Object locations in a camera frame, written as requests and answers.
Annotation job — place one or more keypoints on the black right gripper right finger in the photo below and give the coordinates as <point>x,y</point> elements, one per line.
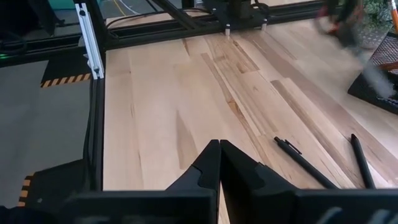
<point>242,177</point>

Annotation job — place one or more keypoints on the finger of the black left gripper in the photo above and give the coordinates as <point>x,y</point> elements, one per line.
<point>344,21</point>
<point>356,21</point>

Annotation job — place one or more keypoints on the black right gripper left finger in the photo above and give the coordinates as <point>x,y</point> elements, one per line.
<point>205,168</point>

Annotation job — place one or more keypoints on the orange pencil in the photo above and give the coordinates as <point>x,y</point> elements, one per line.
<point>395,15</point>

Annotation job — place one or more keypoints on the black pen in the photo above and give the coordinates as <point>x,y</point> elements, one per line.
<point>362,161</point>
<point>304,166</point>

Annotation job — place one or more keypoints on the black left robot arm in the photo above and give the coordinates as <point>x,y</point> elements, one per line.
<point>239,9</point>

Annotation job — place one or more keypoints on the black mesh desk organizer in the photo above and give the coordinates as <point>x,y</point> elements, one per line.
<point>387,53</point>

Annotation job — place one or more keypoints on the green plant in white pot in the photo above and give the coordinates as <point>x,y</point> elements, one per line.
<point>377,15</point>

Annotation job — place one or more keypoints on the black hazard-striped mat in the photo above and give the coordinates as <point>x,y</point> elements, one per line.
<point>53,183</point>
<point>65,80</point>

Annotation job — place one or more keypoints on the black aluminium table frame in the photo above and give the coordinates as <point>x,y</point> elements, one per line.
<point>155,34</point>

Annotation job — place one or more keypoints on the white aluminium rail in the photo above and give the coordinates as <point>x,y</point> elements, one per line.
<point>90,40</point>

